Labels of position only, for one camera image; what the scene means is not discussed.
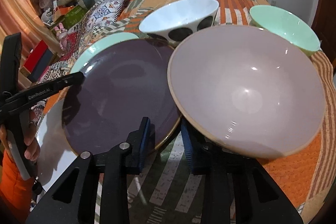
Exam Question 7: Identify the red box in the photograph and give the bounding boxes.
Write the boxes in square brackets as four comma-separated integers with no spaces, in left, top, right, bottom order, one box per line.
[23,40,49,73]

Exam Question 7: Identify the large lilac bowl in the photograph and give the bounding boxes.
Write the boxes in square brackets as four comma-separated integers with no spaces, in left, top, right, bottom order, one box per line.
[167,25,326,159]

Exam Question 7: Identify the dark purple plate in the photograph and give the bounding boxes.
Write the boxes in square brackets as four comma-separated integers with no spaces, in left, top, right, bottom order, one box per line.
[62,39,181,154]

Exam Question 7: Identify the pink bunny figurine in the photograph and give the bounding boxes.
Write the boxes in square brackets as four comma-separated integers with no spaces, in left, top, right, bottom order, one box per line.
[54,23,68,51]

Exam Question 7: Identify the mint green bowl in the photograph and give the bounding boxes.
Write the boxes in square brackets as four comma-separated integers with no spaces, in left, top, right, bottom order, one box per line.
[249,5,321,57]

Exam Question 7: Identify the person's left hand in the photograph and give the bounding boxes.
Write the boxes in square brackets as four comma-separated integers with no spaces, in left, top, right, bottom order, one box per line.
[0,110,41,162]

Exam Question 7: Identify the orange patchwork tablecloth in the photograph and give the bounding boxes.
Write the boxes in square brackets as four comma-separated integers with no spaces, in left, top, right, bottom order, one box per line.
[39,0,336,224]

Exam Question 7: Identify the white bowl black dots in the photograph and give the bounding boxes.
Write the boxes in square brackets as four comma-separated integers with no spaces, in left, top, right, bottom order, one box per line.
[139,0,219,44]

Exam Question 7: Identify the mint green plate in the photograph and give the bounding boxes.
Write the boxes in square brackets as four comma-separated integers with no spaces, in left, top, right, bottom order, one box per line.
[70,32,138,73]

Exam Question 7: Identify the dark blue box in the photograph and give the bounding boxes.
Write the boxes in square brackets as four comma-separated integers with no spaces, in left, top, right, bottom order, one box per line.
[27,50,54,83]

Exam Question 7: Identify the orange sleeve forearm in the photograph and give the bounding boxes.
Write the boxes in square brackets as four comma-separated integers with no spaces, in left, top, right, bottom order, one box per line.
[1,151,35,223]

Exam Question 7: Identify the peach curtain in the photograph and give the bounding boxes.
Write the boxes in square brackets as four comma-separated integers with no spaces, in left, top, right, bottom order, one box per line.
[1,0,62,59]

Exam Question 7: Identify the green cardboard box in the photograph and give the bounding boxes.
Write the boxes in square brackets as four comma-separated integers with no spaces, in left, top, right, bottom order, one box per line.
[61,5,88,30]

